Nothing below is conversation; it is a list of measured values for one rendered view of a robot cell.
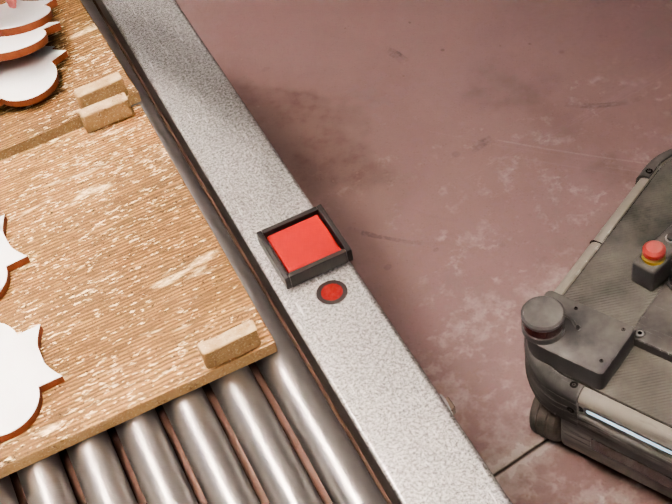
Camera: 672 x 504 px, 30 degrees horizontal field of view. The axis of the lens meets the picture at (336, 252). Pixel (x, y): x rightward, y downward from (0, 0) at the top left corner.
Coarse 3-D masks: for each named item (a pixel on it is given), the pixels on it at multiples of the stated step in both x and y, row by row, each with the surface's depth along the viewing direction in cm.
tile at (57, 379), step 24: (0, 336) 125; (24, 336) 124; (0, 360) 123; (24, 360) 122; (0, 384) 121; (24, 384) 120; (48, 384) 120; (0, 408) 119; (24, 408) 118; (0, 432) 117
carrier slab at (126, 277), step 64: (128, 128) 144; (0, 192) 140; (64, 192) 139; (128, 192) 137; (64, 256) 132; (128, 256) 131; (192, 256) 130; (0, 320) 128; (64, 320) 126; (128, 320) 125; (192, 320) 124; (256, 320) 123; (64, 384) 121; (128, 384) 120; (192, 384) 120; (0, 448) 117; (64, 448) 118
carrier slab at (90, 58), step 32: (0, 0) 165; (32, 0) 164; (64, 0) 163; (64, 32) 158; (96, 32) 157; (64, 64) 154; (96, 64) 153; (64, 96) 150; (128, 96) 148; (0, 128) 148; (32, 128) 147; (64, 128) 147; (0, 160) 146
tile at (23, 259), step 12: (0, 216) 136; (0, 228) 135; (0, 240) 134; (0, 252) 133; (12, 252) 132; (0, 264) 131; (12, 264) 131; (24, 264) 132; (0, 276) 130; (0, 288) 129
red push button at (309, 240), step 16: (304, 224) 131; (320, 224) 131; (272, 240) 131; (288, 240) 130; (304, 240) 130; (320, 240) 130; (288, 256) 129; (304, 256) 128; (320, 256) 128; (288, 272) 128
